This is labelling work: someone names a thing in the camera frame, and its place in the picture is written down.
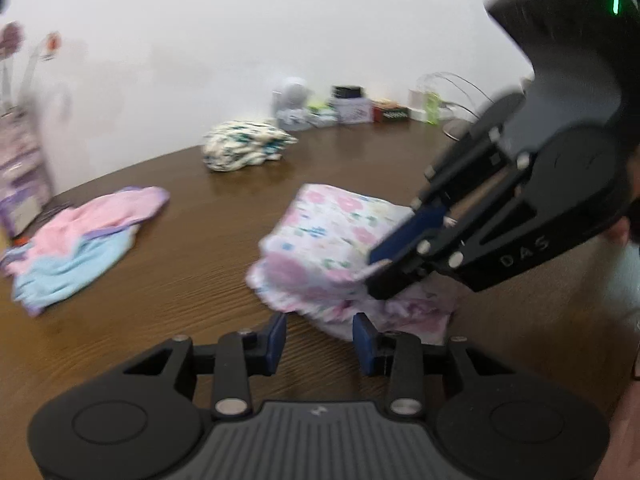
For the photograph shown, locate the person's right hand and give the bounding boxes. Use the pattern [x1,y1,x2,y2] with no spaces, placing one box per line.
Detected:
[606,215,632,251]

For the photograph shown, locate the pink and blue garment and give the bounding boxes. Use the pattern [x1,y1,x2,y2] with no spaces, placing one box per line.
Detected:
[2,186,171,317]

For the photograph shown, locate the pink floral garment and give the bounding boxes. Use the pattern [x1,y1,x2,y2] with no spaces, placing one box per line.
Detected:
[245,183,458,346]

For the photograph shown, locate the printed tin box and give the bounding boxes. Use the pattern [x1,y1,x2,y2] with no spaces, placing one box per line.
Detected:
[332,96,373,125]

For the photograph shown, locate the folded green floral cloth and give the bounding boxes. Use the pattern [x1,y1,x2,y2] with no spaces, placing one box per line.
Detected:
[201,119,299,173]

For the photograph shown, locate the purple tissue box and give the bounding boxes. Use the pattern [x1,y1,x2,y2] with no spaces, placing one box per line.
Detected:
[0,191,48,241]

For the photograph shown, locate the stacked green boxes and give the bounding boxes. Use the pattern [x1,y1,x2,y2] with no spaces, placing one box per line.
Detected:
[306,100,338,127]

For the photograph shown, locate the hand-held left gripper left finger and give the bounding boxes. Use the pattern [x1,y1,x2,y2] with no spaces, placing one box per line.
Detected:
[122,312,288,420]

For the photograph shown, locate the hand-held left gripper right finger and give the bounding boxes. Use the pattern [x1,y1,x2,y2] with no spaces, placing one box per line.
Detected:
[351,312,516,418]

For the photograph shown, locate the white robot speaker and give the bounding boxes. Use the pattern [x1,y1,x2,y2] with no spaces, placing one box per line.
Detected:
[272,77,312,132]

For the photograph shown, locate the white cable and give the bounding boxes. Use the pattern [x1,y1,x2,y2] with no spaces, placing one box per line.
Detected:
[442,117,473,142]

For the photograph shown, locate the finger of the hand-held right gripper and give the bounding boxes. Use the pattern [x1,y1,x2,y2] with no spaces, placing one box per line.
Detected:
[366,170,547,301]
[369,91,532,267]

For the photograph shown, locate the dried rose bouquet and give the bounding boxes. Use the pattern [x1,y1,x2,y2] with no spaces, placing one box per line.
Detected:
[0,20,63,116]

